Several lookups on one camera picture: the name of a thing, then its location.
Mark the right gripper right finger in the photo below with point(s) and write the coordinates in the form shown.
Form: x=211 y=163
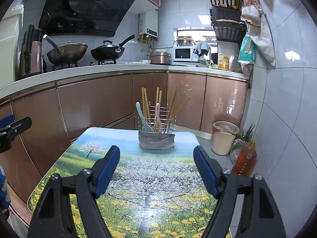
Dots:
x=259 y=217

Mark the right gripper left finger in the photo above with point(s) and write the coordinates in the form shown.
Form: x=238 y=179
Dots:
x=53 y=213

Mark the light blue ceramic spoon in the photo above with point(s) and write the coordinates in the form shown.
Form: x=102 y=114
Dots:
x=143 y=124

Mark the pink ceramic spoon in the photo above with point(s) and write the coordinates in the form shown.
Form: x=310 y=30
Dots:
x=157 y=121

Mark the brown kitchen cabinets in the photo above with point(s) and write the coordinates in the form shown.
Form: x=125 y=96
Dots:
x=62 y=110

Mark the blue white gloved left hand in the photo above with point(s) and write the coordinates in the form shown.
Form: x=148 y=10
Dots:
x=5 y=198

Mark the cooking oil bottle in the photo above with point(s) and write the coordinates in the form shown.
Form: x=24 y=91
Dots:
x=246 y=160

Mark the plastic bag with greens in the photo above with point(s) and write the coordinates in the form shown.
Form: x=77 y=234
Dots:
x=241 y=140

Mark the beige trash bin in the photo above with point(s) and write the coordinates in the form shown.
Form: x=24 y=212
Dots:
x=224 y=134

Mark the steel wok left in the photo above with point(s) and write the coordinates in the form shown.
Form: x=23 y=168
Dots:
x=66 y=54

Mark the grey cloth around holder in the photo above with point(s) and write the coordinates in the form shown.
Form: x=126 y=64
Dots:
x=156 y=141

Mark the black wok with lid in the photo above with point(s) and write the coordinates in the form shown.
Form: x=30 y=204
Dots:
x=110 y=52

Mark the black range hood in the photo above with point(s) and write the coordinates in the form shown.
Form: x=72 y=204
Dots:
x=83 y=17

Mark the rice cooker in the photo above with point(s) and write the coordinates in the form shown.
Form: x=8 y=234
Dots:
x=162 y=58

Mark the white water heater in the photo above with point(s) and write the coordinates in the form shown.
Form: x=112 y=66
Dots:
x=148 y=25

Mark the white microwave oven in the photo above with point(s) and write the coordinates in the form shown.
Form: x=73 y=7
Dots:
x=183 y=53

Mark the metal wire utensil holder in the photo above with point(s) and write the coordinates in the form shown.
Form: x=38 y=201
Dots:
x=163 y=113

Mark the hanging bags on wall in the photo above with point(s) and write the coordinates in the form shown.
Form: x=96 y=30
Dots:
x=258 y=37

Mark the black wall storage rack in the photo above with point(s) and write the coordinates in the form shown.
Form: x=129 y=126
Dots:
x=226 y=20

